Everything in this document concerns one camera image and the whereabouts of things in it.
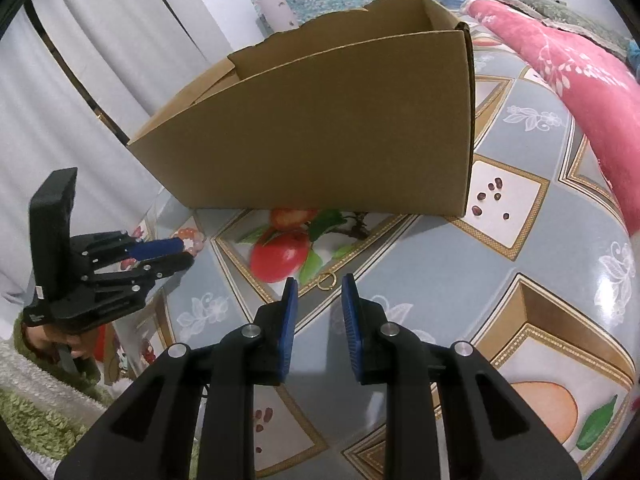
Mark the person's left hand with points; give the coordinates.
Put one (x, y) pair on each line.
(40, 342)

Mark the white curtain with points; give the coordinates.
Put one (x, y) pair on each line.
(125, 60)

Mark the brown cardboard box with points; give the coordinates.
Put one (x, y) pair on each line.
(325, 135)

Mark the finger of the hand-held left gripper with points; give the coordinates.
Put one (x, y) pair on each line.
(167, 265)
(155, 247)

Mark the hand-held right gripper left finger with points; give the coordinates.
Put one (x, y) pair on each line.
(287, 330)

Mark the thin black pole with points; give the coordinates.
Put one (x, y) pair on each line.
(75, 75)

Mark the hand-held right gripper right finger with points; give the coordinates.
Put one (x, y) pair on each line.
(352, 330)

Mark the gold hoop earring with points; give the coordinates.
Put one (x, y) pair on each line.
(326, 280)

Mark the pink floral blanket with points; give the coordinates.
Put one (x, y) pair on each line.
(575, 75)

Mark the grey green cushion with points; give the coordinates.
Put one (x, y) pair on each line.
(565, 15)

